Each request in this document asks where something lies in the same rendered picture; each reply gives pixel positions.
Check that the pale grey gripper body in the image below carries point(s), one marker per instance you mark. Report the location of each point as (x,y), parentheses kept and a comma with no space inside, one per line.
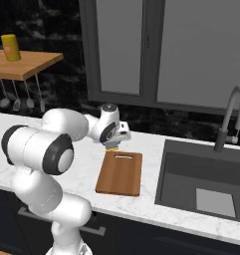
(112,143)

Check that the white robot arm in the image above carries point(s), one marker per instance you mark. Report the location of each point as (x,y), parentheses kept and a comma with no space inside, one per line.
(35,152)

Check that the yellow sponge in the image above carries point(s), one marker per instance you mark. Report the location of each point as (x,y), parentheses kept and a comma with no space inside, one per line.
(113,148)

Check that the brown wooden cutting board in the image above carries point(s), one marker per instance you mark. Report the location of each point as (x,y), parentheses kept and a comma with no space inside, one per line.
(120,174)

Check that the grey hanging spatula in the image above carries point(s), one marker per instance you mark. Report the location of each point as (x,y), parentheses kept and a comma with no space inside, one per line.
(42,105)

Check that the dark grey sink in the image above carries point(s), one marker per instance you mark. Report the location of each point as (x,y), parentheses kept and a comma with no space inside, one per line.
(191,172)

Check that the grey hanging slotted spoon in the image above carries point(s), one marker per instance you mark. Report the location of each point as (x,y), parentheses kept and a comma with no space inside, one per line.
(16,105)

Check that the dark cupboard door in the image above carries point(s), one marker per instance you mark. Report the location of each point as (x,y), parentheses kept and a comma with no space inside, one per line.
(164,242)

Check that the grey framed window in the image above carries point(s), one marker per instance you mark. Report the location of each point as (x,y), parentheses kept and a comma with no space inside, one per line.
(178,50)

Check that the grey hanging ladle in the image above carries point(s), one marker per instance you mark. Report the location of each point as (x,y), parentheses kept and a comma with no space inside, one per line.
(4,102)

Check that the grey curved tap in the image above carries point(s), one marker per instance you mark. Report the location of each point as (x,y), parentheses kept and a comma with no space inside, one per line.
(228,113)

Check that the dark drawer front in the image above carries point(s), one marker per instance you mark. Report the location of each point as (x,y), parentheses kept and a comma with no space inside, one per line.
(5,219)

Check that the yellow jar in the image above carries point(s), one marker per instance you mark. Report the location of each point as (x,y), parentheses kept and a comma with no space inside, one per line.
(11,48)

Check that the wooden wall shelf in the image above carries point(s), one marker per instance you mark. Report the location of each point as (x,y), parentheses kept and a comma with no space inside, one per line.
(18,68)

